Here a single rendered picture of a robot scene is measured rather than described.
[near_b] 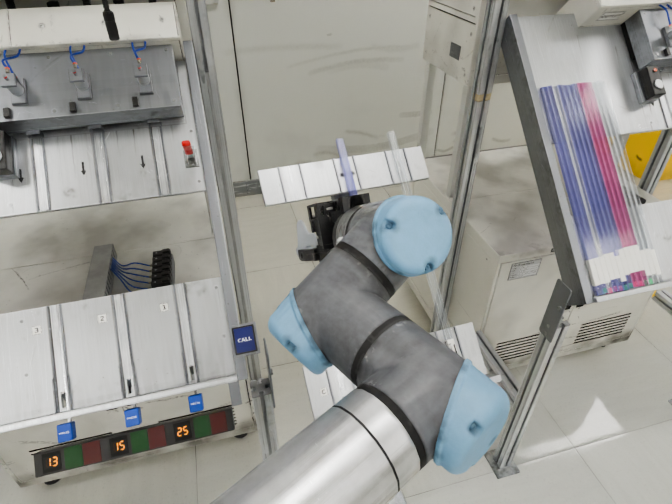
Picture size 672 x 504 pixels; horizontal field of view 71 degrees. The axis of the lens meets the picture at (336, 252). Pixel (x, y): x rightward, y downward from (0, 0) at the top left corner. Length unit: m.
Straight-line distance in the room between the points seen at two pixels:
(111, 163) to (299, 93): 1.82
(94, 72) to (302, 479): 0.89
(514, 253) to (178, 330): 0.96
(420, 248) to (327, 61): 2.34
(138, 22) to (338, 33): 1.75
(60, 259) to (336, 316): 1.22
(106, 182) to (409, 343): 0.77
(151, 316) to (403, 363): 0.66
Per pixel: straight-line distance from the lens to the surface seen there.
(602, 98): 1.37
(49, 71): 1.08
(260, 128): 2.76
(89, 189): 1.03
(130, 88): 1.03
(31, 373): 1.01
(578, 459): 1.82
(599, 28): 1.48
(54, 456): 1.02
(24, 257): 1.61
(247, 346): 0.89
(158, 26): 1.07
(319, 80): 2.74
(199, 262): 1.38
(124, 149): 1.05
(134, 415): 0.95
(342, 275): 0.43
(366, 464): 0.33
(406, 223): 0.42
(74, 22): 1.10
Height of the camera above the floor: 1.44
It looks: 37 degrees down
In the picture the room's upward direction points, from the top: straight up
